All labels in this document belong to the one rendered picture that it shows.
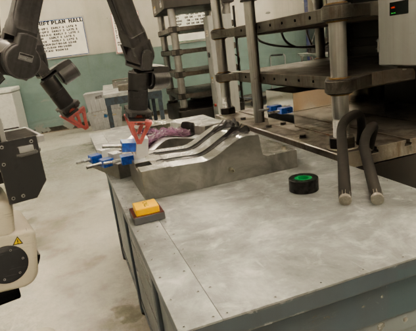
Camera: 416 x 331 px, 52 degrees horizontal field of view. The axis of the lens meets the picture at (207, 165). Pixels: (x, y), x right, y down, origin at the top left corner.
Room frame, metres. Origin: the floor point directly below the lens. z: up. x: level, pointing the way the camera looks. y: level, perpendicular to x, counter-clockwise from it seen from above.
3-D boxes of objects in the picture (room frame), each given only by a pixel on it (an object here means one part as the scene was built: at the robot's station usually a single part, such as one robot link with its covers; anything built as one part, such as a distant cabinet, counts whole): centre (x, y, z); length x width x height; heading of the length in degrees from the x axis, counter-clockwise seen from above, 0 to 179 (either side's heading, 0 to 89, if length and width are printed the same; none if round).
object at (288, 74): (2.19, -0.69, 0.96); 1.29 x 0.83 x 0.18; 17
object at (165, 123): (2.14, 0.24, 0.84); 0.20 x 0.15 x 0.07; 107
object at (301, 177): (1.11, -0.25, 0.82); 0.08 x 0.08 x 0.04
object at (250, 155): (1.38, -0.01, 0.87); 0.50 x 0.26 x 0.14; 107
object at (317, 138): (2.20, -0.68, 0.76); 1.30 x 0.84 x 0.07; 17
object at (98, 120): (7.77, 1.71, 0.16); 0.60 x 0.42 x 0.33; 98
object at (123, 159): (1.36, 0.27, 0.89); 0.13 x 0.05 x 0.05; 107
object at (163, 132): (1.69, 0.17, 0.90); 0.26 x 0.18 x 0.08; 124
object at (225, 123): (1.38, 0.01, 0.92); 0.35 x 0.16 x 0.09; 107
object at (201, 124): (1.69, 0.17, 0.86); 0.50 x 0.26 x 0.11; 124
